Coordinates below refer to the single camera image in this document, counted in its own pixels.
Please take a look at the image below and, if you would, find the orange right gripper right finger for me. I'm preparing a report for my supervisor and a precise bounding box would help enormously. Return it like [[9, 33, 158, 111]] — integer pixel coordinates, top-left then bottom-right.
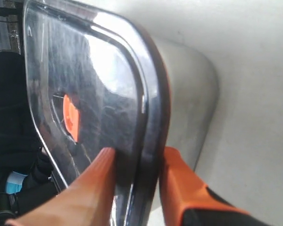
[[159, 147, 248, 226]]

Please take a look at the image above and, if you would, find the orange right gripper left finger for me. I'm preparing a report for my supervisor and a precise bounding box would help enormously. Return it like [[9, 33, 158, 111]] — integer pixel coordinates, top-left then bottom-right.
[[5, 147, 116, 226]]

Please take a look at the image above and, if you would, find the dark transparent lunch box lid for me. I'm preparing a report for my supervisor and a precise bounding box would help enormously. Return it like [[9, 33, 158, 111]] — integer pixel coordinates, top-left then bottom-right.
[[23, 0, 170, 226]]

